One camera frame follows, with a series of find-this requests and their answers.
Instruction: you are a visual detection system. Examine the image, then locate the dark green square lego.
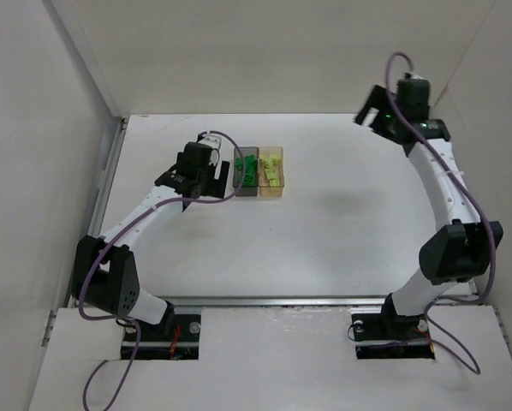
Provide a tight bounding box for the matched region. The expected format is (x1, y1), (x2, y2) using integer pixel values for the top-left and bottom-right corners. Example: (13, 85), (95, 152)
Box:
(242, 173), (258, 188)

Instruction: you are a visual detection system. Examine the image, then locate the light green lego brick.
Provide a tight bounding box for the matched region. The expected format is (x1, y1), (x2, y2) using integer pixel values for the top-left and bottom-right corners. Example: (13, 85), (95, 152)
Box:
(263, 153), (282, 166)

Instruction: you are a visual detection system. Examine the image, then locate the dark green thin lego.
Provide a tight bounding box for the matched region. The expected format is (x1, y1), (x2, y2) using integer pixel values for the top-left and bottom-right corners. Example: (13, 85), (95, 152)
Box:
(246, 156), (257, 168)

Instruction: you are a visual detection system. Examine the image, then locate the light green lego stack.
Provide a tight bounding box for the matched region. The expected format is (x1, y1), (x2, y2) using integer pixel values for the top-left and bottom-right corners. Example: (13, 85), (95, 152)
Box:
(265, 169), (282, 188)

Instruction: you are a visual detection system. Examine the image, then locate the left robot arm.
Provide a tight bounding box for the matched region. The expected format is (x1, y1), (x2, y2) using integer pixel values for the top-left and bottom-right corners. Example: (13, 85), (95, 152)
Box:
(72, 134), (229, 328)

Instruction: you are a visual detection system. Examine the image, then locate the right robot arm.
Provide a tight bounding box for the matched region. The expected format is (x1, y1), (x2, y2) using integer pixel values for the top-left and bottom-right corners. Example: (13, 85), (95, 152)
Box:
(352, 74), (503, 342)

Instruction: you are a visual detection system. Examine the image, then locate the grey transparent container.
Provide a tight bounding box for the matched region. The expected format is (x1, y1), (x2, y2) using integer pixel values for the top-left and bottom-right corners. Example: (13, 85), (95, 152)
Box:
(232, 146), (259, 197)

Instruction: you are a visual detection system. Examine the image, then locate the orange transparent container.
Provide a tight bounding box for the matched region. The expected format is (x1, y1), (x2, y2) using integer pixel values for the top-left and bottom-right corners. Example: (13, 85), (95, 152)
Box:
(258, 146), (285, 197)

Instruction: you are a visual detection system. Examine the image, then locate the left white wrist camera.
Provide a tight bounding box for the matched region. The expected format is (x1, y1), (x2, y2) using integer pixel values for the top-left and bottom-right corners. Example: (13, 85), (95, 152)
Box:
(197, 133), (222, 151)

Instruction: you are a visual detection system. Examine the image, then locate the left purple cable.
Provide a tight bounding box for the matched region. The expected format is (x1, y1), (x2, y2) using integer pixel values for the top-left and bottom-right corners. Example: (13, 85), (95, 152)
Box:
(76, 129), (251, 411)

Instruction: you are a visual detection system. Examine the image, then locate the metal table rail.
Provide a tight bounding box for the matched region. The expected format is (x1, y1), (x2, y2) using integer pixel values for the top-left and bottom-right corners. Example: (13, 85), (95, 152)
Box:
(166, 297), (384, 307)

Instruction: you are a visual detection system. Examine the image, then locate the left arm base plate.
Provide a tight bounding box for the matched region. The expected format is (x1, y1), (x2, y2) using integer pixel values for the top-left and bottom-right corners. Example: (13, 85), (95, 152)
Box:
(134, 307), (202, 360)

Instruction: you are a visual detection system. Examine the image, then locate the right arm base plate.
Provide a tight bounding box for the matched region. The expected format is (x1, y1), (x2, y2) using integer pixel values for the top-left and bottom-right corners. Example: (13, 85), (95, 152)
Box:
(348, 313), (435, 360)

